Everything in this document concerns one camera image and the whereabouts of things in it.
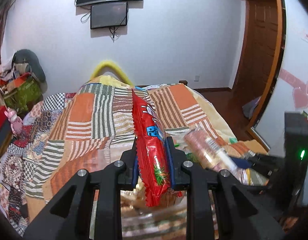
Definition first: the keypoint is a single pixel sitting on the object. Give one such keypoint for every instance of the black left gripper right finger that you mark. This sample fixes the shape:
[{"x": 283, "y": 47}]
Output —
[{"x": 218, "y": 197}]

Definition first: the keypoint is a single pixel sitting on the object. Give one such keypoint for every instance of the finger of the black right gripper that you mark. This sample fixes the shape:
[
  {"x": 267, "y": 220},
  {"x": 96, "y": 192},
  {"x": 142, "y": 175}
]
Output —
[{"x": 265, "y": 165}]

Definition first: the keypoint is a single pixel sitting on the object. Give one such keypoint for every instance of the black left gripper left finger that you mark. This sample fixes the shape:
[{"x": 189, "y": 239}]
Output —
[{"x": 69, "y": 213}]

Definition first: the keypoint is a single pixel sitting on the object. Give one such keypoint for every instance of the pink wafer pack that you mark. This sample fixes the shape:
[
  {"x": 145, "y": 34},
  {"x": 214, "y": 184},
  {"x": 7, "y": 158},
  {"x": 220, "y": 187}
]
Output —
[{"x": 211, "y": 155}]

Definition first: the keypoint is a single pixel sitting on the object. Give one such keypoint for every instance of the red cartoon snack bag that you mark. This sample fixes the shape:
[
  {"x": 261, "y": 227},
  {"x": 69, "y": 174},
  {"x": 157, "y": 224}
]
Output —
[{"x": 151, "y": 154}]

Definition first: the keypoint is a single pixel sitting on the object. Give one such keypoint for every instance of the clear bag of puffed snacks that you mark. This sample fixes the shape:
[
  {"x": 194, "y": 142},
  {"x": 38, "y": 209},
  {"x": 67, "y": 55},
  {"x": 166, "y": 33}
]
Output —
[{"x": 136, "y": 197}]

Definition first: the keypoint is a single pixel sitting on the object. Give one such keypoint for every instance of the clear plastic storage bin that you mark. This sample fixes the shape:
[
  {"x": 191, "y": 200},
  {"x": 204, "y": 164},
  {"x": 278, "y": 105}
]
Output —
[{"x": 166, "y": 221}]

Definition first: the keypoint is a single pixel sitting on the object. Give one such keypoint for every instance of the patchwork striped bed blanket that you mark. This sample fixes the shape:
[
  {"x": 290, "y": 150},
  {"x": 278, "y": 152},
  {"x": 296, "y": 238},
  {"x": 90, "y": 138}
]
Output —
[{"x": 90, "y": 129}]

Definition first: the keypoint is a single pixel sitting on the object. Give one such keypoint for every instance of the pink plush toy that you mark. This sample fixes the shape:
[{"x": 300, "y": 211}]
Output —
[{"x": 16, "y": 122}]

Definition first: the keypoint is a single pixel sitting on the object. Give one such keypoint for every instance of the brown wooden door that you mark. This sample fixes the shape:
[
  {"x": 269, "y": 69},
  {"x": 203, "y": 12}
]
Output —
[{"x": 260, "y": 55}]

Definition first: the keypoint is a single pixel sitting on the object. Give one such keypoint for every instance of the yellow curved headboard cushion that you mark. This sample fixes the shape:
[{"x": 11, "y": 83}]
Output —
[{"x": 112, "y": 67}]

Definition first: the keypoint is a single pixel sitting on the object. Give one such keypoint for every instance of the grey pillow on pile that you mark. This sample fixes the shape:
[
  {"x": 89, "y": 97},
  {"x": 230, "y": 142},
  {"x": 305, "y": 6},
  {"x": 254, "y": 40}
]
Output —
[{"x": 26, "y": 56}]

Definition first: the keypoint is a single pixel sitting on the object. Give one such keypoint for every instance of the white wall socket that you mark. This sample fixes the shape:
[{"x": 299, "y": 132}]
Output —
[{"x": 197, "y": 77}]

